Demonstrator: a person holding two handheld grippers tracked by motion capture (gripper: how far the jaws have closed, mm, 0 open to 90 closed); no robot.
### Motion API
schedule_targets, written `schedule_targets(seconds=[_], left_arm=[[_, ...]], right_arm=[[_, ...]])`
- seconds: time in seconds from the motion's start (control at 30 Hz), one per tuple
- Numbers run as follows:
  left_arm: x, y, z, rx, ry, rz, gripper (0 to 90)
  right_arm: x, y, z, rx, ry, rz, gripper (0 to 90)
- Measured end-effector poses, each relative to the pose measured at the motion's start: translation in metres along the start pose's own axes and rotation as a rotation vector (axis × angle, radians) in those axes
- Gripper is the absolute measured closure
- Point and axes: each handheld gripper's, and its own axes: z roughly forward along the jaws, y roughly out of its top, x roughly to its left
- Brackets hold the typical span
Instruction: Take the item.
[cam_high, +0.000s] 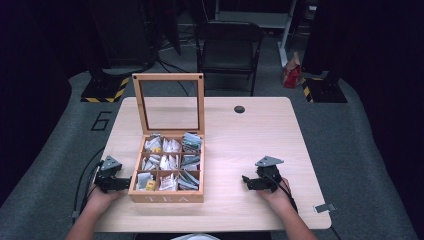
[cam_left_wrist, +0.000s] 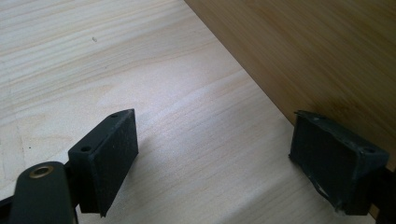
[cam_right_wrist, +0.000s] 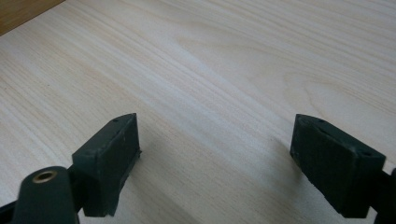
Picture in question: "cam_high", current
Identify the red paper bag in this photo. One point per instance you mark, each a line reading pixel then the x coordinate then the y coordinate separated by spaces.
pixel 292 75

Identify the black folding chair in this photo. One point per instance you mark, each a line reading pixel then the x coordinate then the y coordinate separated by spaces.
pixel 230 50

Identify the wooden tea box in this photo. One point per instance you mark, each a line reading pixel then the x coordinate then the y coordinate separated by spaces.
pixel 168 199

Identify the person's right hand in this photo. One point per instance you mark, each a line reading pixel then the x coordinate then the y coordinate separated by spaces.
pixel 278 198

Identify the striped black stand base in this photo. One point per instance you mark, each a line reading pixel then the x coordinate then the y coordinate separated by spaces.
pixel 325 91
pixel 105 90

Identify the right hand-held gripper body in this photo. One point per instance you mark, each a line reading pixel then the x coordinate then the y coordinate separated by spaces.
pixel 268 175

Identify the pile of tea bag packets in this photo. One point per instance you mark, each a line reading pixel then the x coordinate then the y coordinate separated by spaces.
pixel 171 162

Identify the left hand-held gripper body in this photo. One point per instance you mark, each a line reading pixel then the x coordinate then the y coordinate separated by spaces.
pixel 109 173

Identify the white metal stand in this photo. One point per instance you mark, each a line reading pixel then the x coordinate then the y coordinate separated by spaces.
pixel 286 40

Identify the person's left hand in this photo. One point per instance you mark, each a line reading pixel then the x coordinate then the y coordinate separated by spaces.
pixel 101 199

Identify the person's light clothing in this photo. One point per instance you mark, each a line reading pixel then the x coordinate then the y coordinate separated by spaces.
pixel 196 237

